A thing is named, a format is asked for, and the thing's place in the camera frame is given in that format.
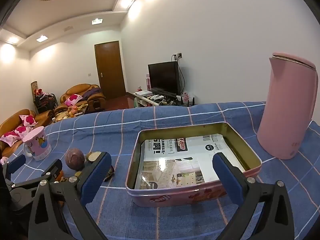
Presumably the blue plaid tablecloth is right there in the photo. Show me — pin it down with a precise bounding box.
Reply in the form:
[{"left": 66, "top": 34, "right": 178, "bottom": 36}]
[{"left": 0, "top": 101, "right": 320, "bottom": 240}]

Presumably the black television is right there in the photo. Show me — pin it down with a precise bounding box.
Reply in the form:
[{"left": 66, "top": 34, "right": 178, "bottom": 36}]
[{"left": 148, "top": 61, "right": 181, "bottom": 97}]

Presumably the pink electric kettle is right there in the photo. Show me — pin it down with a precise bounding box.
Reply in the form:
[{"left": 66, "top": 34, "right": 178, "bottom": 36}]
[{"left": 257, "top": 52, "right": 318, "bottom": 160}]

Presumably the pink cartoon mug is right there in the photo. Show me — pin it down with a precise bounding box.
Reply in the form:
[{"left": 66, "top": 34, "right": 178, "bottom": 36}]
[{"left": 23, "top": 126, "right": 52, "bottom": 161}]

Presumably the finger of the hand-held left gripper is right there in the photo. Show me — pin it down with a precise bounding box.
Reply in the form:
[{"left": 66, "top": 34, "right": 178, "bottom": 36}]
[
  {"left": 3, "top": 154, "right": 27, "bottom": 184},
  {"left": 11, "top": 159, "right": 63, "bottom": 193}
]

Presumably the purple cloth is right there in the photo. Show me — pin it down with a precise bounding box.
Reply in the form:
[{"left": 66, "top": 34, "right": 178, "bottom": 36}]
[{"left": 81, "top": 87, "right": 102, "bottom": 100}]

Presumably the black power cable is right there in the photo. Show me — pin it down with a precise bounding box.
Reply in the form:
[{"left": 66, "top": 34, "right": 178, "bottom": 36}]
[{"left": 178, "top": 59, "right": 186, "bottom": 93}]

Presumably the brown wooden door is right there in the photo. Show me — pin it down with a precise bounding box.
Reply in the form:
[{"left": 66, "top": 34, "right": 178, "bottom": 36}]
[{"left": 94, "top": 41, "right": 126, "bottom": 98}]

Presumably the purple round fruit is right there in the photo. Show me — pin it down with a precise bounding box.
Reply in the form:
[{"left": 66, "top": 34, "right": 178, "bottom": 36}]
[{"left": 64, "top": 148, "right": 86, "bottom": 170}]

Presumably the brown leather sofa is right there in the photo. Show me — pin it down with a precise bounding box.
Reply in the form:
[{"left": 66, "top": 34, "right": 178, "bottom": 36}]
[{"left": 0, "top": 109, "right": 54, "bottom": 158}]

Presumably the coffee table with snacks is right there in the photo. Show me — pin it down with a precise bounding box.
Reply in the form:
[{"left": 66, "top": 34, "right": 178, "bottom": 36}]
[{"left": 54, "top": 104, "right": 88, "bottom": 123}]

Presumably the white television stand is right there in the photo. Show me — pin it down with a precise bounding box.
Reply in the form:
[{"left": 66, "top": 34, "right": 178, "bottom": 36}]
[{"left": 133, "top": 91, "right": 198, "bottom": 108}]

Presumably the pink tin box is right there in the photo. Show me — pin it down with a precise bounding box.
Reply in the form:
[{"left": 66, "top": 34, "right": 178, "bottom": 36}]
[{"left": 125, "top": 121, "right": 263, "bottom": 207}]

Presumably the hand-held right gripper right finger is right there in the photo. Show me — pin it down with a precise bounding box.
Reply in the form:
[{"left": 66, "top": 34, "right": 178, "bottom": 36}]
[{"left": 212, "top": 152, "right": 295, "bottom": 240}]

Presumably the stack of black chairs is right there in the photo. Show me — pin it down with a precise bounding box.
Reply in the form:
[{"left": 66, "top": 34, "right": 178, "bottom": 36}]
[{"left": 34, "top": 92, "right": 58, "bottom": 114}]

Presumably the dark brown peel scrap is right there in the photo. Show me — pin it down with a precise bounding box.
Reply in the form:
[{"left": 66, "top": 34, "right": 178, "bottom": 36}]
[{"left": 104, "top": 166, "right": 115, "bottom": 182}]

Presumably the printed paper leaflet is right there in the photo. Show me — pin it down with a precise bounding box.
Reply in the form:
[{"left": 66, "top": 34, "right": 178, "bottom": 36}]
[{"left": 135, "top": 134, "right": 247, "bottom": 189}]

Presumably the brown leather armchair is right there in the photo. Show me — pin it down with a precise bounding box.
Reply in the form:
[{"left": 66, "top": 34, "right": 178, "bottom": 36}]
[{"left": 54, "top": 84, "right": 107, "bottom": 114}]

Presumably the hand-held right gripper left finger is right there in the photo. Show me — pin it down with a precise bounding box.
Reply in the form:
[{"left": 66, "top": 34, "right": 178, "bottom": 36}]
[{"left": 28, "top": 151, "right": 112, "bottom": 240}]

